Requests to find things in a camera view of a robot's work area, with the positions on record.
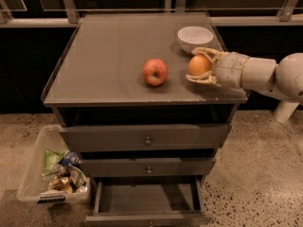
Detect top grey drawer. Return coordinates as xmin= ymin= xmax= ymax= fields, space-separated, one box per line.
xmin=60 ymin=124 xmax=231 ymax=152

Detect blue snack bag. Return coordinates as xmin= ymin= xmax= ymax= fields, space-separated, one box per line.
xmin=61 ymin=152 xmax=80 ymax=166

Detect grey drawer cabinet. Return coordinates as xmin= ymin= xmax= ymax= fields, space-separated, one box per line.
xmin=41 ymin=11 xmax=252 ymax=227

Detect red apple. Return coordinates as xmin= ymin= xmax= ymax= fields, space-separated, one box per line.
xmin=142 ymin=59 xmax=169 ymax=87

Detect metal rail frame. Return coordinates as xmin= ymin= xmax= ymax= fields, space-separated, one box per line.
xmin=0 ymin=0 xmax=303 ymax=27

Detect bottom grey drawer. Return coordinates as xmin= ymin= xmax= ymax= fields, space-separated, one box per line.
xmin=86 ymin=176 xmax=212 ymax=227

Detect middle grey drawer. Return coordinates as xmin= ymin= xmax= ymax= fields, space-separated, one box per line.
xmin=80 ymin=158 xmax=215 ymax=177

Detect green snack bag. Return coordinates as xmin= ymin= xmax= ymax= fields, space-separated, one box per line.
xmin=42 ymin=148 xmax=69 ymax=175

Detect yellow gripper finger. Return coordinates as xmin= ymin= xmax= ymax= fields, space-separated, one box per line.
xmin=186 ymin=71 xmax=221 ymax=87
xmin=191 ymin=47 xmax=223 ymax=63

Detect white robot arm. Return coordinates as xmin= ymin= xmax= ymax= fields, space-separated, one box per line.
xmin=187 ymin=47 xmax=303 ymax=104

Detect clear plastic bin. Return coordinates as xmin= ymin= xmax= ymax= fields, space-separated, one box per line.
xmin=17 ymin=125 xmax=91 ymax=203

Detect orange fruit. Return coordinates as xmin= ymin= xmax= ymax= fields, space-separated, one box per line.
xmin=188 ymin=54 xmax=212 ymax=76

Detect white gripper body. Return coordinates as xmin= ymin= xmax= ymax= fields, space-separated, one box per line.
xmin=214 ymin=52 xmax=249 ymax=89

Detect crumpled foil snack packets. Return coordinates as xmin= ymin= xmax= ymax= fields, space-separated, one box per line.
xmin=42 ymin=165 xmax=88 ymax=194

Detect white ceramic bowl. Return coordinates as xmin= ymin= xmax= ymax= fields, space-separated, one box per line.
xmin=177 ymin=26 xmax=214 ymax=54

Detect grey drawer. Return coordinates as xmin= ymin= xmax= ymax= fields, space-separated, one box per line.
xmin=86 ymin=176 xmax=212 ymax=227
xmin=80 ymin=158 xmax=215 ymax=177
xmin=60 ymin=124 xmax=231 ymax=152

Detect white cylindrical post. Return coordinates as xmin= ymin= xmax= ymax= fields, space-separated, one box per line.
xmin=273 ymin=101 xmax=298 ymax=123

